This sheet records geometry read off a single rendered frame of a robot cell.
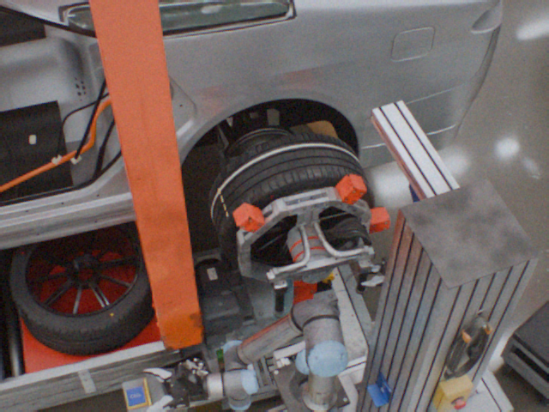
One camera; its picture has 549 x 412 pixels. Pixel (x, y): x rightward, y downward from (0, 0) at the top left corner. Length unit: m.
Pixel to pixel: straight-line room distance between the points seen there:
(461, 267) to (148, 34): 0.96
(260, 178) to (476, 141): 2.05
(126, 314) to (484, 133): 2.41
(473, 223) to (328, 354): 0.66
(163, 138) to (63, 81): 1.64
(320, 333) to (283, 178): 0.86
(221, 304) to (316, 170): 0.87
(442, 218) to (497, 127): 3.05
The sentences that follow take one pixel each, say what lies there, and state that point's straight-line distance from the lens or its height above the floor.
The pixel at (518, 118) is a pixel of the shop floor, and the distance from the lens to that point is 5.17.
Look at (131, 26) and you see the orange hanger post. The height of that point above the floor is 2.26.
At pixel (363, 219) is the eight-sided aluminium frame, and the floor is 0.94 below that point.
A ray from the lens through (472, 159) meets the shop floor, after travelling 4.88.
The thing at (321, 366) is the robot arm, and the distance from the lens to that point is 2.50.
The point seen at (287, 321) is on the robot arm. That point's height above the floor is 1.36.
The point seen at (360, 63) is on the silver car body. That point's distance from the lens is 3.25.
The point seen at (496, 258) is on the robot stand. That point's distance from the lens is 2.02.
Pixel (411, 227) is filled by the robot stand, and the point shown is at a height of 2.03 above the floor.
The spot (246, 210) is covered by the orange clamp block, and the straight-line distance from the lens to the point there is 3.14.
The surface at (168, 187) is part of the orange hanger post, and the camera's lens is 2.63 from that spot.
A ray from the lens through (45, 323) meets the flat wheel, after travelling 3.71.
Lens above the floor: 3.67
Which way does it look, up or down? 54 degrees down
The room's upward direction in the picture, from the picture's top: straight up
